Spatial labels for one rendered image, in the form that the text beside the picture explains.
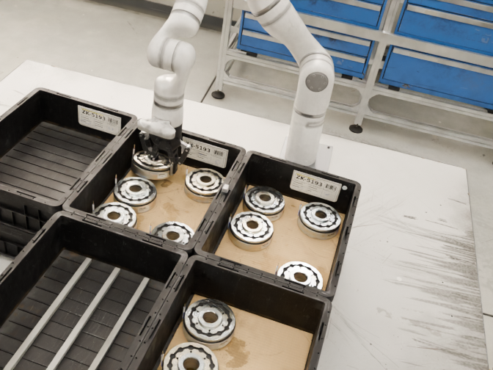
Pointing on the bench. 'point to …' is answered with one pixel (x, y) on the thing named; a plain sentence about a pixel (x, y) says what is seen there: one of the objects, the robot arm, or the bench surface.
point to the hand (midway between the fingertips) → (163, 165)
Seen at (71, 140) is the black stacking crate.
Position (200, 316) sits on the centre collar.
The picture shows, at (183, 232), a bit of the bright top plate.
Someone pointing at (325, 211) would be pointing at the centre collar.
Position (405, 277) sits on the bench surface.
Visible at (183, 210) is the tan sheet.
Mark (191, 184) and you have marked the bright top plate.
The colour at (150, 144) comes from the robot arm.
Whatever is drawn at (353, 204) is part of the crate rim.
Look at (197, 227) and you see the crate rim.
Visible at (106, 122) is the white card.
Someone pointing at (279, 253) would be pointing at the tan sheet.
